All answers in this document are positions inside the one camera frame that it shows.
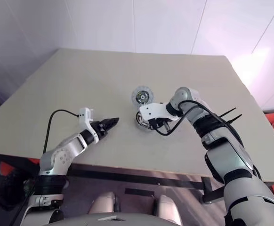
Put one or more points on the black rounded bag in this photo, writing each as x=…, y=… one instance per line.
x=11, y=190

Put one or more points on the small orange object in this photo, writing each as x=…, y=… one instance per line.
x=6, y=168

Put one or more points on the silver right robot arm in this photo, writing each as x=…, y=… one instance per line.
x=233, y=153

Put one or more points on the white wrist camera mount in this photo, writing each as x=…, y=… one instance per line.
x=151, y=110
x=84, y=115

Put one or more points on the black table frame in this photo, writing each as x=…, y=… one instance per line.
x=127, y=175

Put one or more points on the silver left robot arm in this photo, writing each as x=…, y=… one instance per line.
x=66, y=146

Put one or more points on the pale rounded left robot foot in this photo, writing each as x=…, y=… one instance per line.
x=102, y=203

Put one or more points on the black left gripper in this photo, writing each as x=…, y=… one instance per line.
x=99, y=131

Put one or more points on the motor stator with copper windings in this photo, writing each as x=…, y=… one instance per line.
x=139, y=119

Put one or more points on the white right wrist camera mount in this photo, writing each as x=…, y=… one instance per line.
x=151, y=110

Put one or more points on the black zip tie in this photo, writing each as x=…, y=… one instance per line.
x=231, y=110
x=236, y=117

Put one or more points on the pale rounded robot foot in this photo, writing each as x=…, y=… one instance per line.
x=102, y=203
x=167, y=207

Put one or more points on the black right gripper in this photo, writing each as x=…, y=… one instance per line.
x=160, y=123

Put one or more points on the black tape strip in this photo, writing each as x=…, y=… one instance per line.
x=139, y=192

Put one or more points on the grey robot torso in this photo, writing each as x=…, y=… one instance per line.
x=115, y=221

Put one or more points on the silver finned motor disc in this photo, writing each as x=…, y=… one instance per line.
x=141, y=96

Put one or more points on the pale rounded right robot foot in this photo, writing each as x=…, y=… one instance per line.
x=167, y=207

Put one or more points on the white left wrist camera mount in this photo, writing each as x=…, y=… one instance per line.
x=84, y=115

